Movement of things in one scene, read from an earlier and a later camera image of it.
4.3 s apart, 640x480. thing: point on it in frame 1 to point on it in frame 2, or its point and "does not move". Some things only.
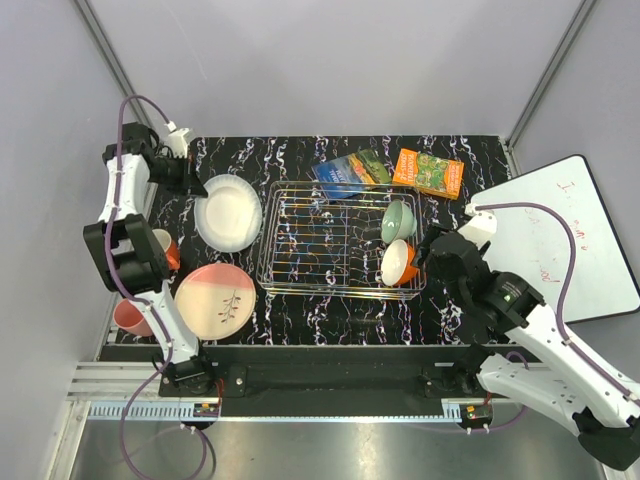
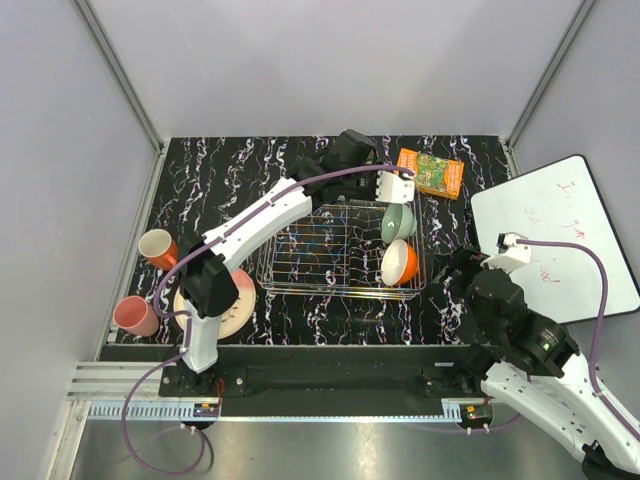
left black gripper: (195, 186) to (371, 195)
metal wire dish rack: (324, 240) does not move
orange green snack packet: (438, 175) does not move
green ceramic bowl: (399, 221) does not move
